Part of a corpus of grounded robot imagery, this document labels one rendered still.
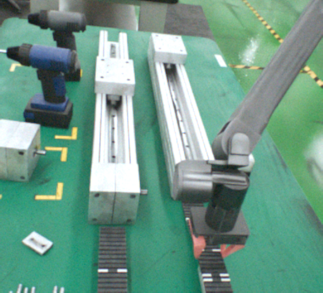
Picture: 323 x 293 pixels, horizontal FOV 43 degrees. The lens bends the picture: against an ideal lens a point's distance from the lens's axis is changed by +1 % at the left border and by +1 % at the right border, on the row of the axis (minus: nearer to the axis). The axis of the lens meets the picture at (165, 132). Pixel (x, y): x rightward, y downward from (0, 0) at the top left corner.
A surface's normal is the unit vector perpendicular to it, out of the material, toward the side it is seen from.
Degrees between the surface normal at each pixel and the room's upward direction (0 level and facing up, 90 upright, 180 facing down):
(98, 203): 90
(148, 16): 90
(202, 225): 0
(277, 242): 0
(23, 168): 90
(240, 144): 45
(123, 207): 90
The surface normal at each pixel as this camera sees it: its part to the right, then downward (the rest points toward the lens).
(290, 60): 0.11, -0.21
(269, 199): 0.15, -0.82
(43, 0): 0.12, 0.57
